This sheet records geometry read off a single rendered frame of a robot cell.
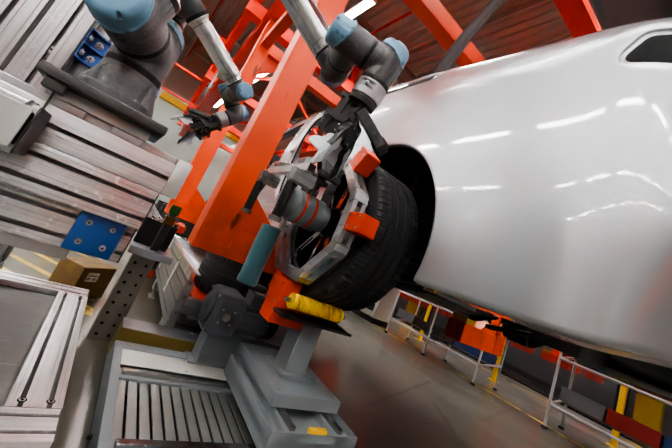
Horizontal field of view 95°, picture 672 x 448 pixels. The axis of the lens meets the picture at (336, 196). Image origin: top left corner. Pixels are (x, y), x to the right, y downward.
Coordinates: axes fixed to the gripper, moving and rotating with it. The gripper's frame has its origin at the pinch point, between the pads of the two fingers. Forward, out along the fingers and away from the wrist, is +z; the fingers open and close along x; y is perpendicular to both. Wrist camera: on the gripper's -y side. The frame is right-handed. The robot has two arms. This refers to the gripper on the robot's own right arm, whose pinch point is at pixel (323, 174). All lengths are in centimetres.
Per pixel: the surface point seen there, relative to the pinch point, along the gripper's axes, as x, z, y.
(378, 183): -47.3, -10.8, -1.7
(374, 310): -532, 135, -20
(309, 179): -32.0, 2.6, 16.3
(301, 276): -43, 34, 2
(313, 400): -50, 69, -26
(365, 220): -32.7, 3.7, -8.3
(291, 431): -34, 72, -26
